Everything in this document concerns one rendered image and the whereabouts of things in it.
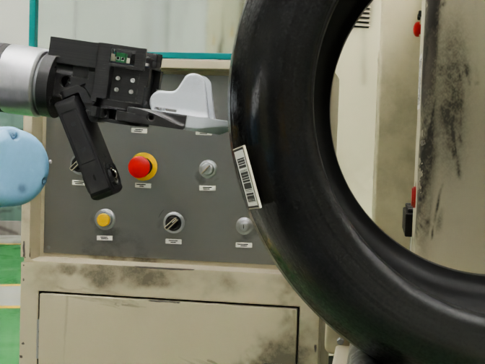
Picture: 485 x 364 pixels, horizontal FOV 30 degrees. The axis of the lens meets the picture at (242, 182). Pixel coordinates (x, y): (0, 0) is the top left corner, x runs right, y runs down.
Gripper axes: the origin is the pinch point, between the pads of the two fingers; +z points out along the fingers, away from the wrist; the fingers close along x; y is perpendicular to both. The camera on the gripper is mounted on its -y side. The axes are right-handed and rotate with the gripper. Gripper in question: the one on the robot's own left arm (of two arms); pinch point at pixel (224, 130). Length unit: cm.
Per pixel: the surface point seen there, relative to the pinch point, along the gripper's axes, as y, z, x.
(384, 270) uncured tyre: -10.0, 18.5, -12.4
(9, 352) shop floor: -134, -150, 337
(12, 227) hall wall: -150, -346, 810
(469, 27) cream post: 17.5, 25.5, 27.6
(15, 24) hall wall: 61, -376, 819
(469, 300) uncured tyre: -15.9, 29.7, 15.2
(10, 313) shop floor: -139, -187, 426
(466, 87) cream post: 9.8, 26.4, 27.6
